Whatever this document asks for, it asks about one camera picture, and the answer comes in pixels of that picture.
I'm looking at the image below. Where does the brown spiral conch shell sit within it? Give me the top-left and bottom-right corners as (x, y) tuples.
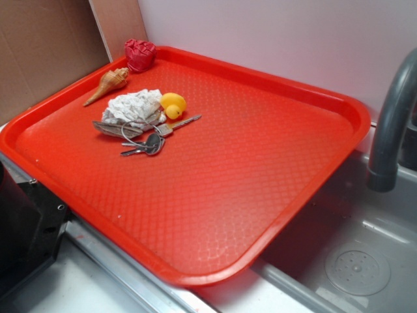
(83, 67), (129, 106)

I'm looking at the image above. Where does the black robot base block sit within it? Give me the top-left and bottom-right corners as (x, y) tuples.
(1, 165), (68, 299)

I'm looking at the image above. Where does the grey flat mussel shell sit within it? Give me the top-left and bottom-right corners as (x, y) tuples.
(93, 121), (143, 139)

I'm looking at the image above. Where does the red plastic tray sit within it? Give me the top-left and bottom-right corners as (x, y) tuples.
(1, 47), (371, 287)

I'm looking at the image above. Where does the long silver key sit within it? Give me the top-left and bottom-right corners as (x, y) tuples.
(156, 115), (202, 138)

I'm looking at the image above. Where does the bunch of small keys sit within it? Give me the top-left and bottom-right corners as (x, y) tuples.
(121, 133), (165, 157)

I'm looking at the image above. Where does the yellow rubber duck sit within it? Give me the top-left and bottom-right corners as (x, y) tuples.
(160, 93), (187, 120)

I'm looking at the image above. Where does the white crumpled paper towel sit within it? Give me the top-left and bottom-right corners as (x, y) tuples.
(102, 89), (167, 130)

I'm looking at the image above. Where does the red crumpled cloth ball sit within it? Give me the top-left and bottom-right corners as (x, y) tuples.
(124, 39), (157, 73)

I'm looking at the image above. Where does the grey toy sink basin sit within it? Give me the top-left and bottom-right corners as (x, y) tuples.
(196, 140), (416, 312)

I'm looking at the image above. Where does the grey plastic faucet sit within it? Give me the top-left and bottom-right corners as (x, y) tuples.
(367, 50), (416, 192)

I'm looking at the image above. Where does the round sink drain cover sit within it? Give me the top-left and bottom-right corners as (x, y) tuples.
(324, 243), (391, 296)

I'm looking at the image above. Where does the brown cardboard panel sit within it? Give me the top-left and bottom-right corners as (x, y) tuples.
(1, 1), (109, 124)

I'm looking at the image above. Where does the metal key ring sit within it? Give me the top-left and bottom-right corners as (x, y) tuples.
(121, 119), (163, 147)

